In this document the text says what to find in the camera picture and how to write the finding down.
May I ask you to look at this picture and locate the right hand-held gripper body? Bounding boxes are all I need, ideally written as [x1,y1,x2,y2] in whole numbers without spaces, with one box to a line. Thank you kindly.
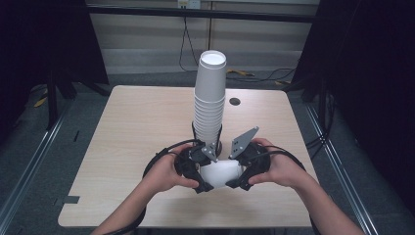
[229,126,272,179]

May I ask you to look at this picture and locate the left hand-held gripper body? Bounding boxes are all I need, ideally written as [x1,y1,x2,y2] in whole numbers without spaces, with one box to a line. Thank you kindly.
[174,141,219,179]

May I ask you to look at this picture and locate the single white paper cup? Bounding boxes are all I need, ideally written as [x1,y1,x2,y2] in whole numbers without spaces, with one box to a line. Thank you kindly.
[199,158,246,190]

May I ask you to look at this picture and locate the black wire cup holder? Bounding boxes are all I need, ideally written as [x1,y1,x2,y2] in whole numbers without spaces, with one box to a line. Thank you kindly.
[191,120,223,157]

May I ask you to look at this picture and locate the stack of white paper cups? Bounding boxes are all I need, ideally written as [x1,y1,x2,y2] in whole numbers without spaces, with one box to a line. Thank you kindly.
[193,49,227,155]

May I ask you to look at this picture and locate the person's left hand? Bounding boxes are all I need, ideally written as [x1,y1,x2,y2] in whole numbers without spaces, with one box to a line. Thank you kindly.
[143,144,200,194]

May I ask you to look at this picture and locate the person's right hand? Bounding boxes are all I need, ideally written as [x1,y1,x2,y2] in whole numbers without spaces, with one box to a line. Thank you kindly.
[248,137,309,190]

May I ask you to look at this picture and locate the yellow floor plug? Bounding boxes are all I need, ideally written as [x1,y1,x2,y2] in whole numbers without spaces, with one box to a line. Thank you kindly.
[227,68,255,78]

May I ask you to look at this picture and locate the grey tape strip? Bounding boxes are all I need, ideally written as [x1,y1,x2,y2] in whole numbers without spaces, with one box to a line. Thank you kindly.
[53,195,81,206]

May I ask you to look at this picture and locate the black curtain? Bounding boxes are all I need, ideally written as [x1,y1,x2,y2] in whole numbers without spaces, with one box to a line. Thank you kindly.
[291,0,415,214]
[0,0,111,146]

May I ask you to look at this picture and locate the black horizontal bar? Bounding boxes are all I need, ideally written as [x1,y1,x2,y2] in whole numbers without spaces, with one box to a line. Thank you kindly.
[86,4,322,24]

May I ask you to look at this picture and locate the black stand leg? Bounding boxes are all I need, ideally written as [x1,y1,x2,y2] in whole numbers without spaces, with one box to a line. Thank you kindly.
[45,70,78,131]

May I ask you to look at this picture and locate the yellow floor tape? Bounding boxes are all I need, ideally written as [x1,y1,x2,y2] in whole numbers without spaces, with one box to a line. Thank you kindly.
[33,87,49,109]

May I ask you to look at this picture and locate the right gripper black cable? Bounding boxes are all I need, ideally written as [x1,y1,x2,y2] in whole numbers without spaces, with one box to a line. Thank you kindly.
[251,145,322,235]

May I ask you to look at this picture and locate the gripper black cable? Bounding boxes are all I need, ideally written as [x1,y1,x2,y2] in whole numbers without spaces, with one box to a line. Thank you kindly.
[104,138,206,235]
[251,145,322,235]

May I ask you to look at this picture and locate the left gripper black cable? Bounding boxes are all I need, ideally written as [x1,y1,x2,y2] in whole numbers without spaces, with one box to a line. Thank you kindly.
[104,138,206,235]

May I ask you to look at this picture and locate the bundle of black cables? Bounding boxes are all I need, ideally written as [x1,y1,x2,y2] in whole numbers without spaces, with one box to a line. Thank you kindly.
[304,91,338,161]

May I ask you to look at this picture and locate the black floor cables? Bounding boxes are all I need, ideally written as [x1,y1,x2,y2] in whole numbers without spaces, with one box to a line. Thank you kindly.
[227,67,299,83]

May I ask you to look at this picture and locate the metal floor rail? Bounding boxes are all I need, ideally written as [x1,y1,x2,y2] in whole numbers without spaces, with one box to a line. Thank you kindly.
[304,103,380,235]
[0,106,66,231]

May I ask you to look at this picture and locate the hanging black cable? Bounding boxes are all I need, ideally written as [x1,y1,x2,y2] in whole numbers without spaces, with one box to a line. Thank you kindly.
[178,16,201,73]

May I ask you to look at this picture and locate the thin brown vertical cable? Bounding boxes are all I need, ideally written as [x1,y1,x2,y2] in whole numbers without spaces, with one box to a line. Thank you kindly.
[207,1,213,52]

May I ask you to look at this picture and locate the white wall socket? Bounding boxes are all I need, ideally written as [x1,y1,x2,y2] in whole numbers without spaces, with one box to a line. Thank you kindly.
[177,0,202,10]

